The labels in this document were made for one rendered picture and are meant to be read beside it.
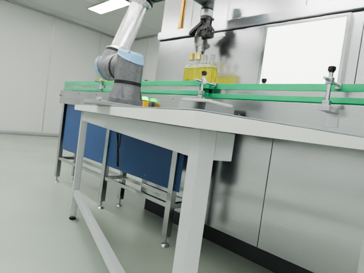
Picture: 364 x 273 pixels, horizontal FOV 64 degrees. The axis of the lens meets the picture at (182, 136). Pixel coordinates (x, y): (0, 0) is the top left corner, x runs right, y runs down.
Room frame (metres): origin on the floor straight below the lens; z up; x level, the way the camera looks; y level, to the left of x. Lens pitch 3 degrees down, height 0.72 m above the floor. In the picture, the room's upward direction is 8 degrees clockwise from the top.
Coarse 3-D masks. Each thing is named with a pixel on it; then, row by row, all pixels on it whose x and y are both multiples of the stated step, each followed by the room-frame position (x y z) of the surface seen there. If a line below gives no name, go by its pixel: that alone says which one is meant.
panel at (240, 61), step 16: (336, 16) 1.39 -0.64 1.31; (352, 16) 1.37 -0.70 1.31; (224, 32) 1.85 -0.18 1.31; (240, 32) 1.76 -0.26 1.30; (256, 32) 1.69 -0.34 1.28; (224, 48) 1.84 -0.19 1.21; (240, 48) 1.75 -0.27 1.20; (256, 48) 1.68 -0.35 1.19; (224, 64) 1.83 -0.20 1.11; (240, 64) 1.74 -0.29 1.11; (256, 64) 1.67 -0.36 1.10; (224, 80) 1.81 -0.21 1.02; (240, 80) 1.73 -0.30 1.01; (256, 80) 1.66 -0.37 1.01
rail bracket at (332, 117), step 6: (330, 66) 1.12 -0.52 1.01; (330, 72) 1.12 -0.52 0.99; (324, 78) 1.08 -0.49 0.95; (330, 78) 1.11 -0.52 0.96; (330, 84) 1.12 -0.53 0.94; (336, 84) 1.16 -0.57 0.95; (330, 90) 1.12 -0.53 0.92; (324, 102) 1.12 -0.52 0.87; (330, 102) 1.12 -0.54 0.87; (318, 108) 1.12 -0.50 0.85; (324, 108) 1.11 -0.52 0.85; (330, 108) 1.11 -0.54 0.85; (336, 108) 1.15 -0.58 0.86; (330, 114) 1.19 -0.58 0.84; (336, 114) 1.17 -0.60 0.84; (330, 120) 1.19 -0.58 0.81; (336, 120) 1.17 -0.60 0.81; (324, 126) 1.20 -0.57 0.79; (330, 126) 1.18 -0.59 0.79; (336, 126) 1.17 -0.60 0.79
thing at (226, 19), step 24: (168, 0) 2.30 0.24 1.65; (216, 0) 1.96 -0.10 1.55; (240, 0) 1.83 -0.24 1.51; (264, 0) 1.71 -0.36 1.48; (288, 0) 1.61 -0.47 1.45; (312, 0) 1.51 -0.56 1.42; (336, 0) 1.41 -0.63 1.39; (360, 0) 1.34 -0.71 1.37; (168, 24) 2.28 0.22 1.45; (192, 24) 2.10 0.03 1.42; (216, 24) 1.91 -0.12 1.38; (240, 24) 1.78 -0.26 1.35; (264, 24) 1.69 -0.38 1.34; (360, 24) 1.35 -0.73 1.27; (168, 48) 2.25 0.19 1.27; (192, 48) 2.08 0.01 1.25; (360, 48) 1.34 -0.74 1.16; (168, 72) 2.23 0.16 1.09; (360, 72) 1.33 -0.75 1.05
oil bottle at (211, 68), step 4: (208, 64) 1.72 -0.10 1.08; (212, 64) 1.71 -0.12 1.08; (208, 68) 1.72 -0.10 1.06; (212, 68) 1.70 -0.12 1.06; (216, 68) 1.73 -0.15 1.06; (208, 72) 1.72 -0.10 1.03; (212, 72) 1.71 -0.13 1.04; (216, 72) 1.73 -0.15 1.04; (208, 76) 1.71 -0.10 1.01; (212, 76) 1.71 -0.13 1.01; (216, 76) 1.74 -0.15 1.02; (208, 80) 1.71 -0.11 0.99; (212, 80) 1.71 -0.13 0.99
